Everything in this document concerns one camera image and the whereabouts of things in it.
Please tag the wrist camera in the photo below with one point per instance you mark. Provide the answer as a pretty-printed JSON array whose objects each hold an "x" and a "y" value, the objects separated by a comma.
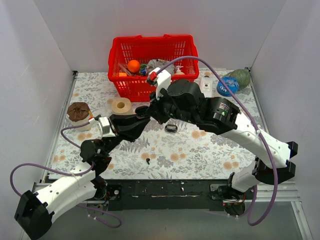
[
  {"x": 160, "y": 80},
  {"x": 104, "y": 126}
]

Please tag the blue-lidded white jar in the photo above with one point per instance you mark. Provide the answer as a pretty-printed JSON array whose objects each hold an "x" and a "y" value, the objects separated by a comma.
[{"x": 231, "y": 83}]

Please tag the white rectangular bottle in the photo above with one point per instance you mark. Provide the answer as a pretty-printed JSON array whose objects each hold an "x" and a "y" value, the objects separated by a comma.
[{"x": 206, "y": 86}]

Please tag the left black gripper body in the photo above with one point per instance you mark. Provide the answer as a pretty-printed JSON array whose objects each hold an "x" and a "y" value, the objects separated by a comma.
[{"x": 116, "y": 125}]

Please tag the beige paper roll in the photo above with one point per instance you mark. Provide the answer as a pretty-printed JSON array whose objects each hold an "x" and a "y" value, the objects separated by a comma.
[{"x": 122, "y": 106}]

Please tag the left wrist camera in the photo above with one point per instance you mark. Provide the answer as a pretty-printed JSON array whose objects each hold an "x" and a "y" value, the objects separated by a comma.
[{"x": 104, "y": 126}]

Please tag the black oval charging case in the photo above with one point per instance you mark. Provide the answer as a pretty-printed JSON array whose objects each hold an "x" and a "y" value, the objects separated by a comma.
[{"x": 171, "y": 128}]

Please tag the floral patterned table mat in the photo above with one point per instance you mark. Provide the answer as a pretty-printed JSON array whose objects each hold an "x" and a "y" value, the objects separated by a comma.
[{"x": 189, "y": 153}]

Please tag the green textured ball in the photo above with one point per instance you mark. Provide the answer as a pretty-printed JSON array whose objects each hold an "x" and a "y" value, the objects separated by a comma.
[{"x": 242, "y": 76}]

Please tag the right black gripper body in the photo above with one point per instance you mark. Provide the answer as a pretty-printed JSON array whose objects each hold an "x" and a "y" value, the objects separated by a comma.
[{"x": 155, "y": 110}]

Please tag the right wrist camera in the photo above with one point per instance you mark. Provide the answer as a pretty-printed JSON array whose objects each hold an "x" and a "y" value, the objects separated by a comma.
[{"x": 160, "y": 80}]

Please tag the black gold-trimmed charging case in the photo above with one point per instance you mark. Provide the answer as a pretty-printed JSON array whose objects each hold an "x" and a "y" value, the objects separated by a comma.
[{"x": 141, "y": 111}]

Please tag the red plastic shopping basket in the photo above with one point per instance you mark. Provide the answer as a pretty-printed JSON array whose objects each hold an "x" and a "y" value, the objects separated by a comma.
[{"x": 134, "y": 86}]

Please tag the brown-topped paper cup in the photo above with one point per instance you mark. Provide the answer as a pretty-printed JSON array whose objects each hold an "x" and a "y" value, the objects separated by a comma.
[{"x": 79, "y": 113}]

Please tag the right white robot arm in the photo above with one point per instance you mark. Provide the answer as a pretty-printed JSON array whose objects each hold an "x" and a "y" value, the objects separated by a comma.
[{"x": 183, "y": 100}]

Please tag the crumpled silver foil bag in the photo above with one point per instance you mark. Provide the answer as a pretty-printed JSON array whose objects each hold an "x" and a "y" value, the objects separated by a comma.
[{"x": 159, "y": 63}]

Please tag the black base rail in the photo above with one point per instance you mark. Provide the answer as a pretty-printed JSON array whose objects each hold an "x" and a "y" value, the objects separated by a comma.
[{"x": 165, "y": 194}]

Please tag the orange fruit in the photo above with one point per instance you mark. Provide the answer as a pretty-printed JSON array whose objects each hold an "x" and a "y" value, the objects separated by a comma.
[{"x": 134, "y": 66}]

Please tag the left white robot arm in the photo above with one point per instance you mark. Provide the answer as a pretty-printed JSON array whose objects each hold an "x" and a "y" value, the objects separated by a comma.
[{"x": 37, "y": 211}]

